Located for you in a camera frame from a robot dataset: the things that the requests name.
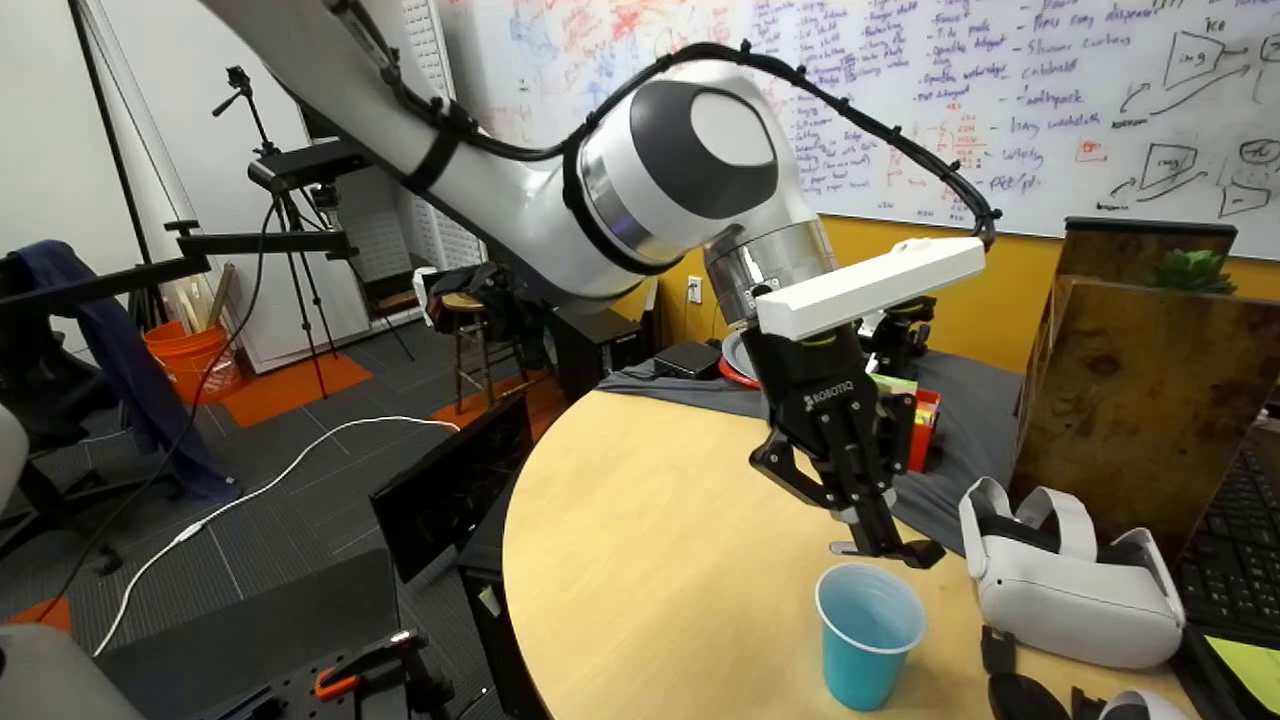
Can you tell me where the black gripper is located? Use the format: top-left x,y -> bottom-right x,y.
746,326 -> 901,555

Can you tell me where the blue plastic cup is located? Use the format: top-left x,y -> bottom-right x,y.
816,563 -> 924,710

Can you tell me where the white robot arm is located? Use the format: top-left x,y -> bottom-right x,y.
202,0 -> 904,555

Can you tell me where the colourful block box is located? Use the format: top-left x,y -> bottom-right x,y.
877,374 -> 941,473

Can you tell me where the red plate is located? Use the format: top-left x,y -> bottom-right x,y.
719,331 -> 759,390

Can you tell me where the black flat box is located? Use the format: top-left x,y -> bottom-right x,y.
655,343 -> 719,380

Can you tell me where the white VR headset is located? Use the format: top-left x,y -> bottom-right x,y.
956,475 -> 1190,668

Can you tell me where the wooden shelf unit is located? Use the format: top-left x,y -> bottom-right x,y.
1009,214 -> 1280,555

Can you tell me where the black laptop with yellow note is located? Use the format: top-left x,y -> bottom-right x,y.
1172,431 -> 1280,720

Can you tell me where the whiteboard with drawings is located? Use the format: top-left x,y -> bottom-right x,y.
440,0 -> 1280,259

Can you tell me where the small potted plant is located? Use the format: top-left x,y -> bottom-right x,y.
1155,248 -> 1237,296

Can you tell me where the orange floor mat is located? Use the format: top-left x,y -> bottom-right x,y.
222,350 -> 374,426

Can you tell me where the blue jacket on stand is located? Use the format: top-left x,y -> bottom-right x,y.
10,239 -> 237,501

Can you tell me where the black clamp with orange handles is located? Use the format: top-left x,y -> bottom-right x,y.
197,629 -> 457,720

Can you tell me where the white cable on floor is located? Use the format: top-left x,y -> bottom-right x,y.
90,410 -> 465,659

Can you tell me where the black camera tripod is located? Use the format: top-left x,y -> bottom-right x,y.
216,63 -> 348,397

